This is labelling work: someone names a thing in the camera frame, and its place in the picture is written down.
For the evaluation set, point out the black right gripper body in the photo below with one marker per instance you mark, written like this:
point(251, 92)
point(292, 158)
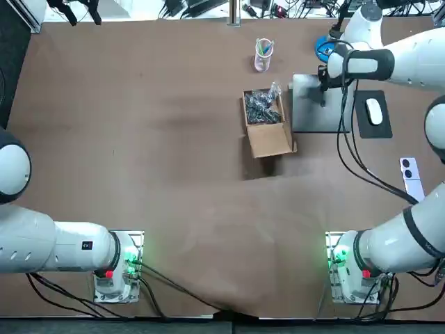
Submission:
point(325, 78)

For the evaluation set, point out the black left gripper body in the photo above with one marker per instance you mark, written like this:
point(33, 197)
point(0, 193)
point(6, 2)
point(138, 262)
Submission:
point(66, 2)

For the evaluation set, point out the grey laptop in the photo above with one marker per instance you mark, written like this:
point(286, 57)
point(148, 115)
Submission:
point(313, 115)

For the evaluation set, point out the blue desk lamp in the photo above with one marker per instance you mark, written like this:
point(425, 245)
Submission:
point(324, 47)

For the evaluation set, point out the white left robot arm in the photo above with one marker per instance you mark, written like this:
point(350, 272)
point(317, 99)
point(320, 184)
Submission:
point(69, 247)

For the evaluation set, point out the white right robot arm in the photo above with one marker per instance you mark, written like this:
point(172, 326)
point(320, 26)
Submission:
point(417, 59)

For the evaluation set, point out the white computer mouse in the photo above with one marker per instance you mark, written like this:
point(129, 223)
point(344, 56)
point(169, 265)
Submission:
point(374, 111)

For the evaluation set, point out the bag of black screws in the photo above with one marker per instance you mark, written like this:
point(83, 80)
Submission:
point(260, 108)

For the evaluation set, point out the blue pen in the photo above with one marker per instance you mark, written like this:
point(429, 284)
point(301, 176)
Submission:
point(267, 48)

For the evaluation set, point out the open cardboard box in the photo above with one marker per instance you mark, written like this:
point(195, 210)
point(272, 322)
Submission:
point(271, 142)

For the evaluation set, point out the black mouse pad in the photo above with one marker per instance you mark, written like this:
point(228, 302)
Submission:
point(386, 130)

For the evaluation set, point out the green pen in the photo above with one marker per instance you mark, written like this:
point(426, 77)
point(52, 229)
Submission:
point(260, 48)

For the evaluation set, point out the circuit board with red light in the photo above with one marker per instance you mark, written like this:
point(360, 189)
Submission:
point(251, 10)
point(281, 11)

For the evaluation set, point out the small black power adapter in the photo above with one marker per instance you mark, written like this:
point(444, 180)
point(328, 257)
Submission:
point(174, 7)

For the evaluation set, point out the grey power adapter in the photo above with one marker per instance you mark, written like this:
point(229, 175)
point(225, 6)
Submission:
point(205, 3)

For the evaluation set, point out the white foldable phone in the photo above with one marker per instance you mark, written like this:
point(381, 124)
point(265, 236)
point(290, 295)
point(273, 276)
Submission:
point(412, 177)

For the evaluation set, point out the aluminium frame rail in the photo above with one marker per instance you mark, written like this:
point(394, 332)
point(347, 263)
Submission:
point(439, 15)
point(34, 15)

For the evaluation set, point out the aluminium post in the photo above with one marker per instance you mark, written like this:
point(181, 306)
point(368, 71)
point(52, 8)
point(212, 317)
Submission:
point(234, 12)

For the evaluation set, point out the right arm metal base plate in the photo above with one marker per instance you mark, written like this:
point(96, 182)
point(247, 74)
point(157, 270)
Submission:
point(332, 240)

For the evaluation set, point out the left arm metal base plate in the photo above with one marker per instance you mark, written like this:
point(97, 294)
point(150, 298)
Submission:
point(137, 240)

